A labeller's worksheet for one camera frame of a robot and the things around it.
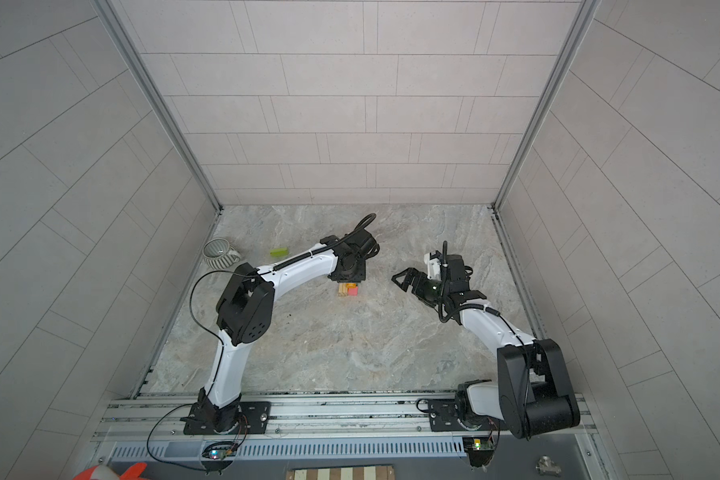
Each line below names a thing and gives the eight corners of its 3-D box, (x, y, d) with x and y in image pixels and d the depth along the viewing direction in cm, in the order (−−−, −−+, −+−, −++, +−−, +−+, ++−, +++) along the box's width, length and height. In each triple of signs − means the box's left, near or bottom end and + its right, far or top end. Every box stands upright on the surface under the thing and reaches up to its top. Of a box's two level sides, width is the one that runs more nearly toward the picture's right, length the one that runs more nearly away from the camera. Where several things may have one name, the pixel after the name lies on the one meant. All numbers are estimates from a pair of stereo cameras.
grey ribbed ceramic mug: (214, 276, 98) (205, 265, 93) (208, 254, 104) (200, 242, 99) (243, 265, 101) (236, 253, 96) (235, 243, 107) (228, 232, 102)
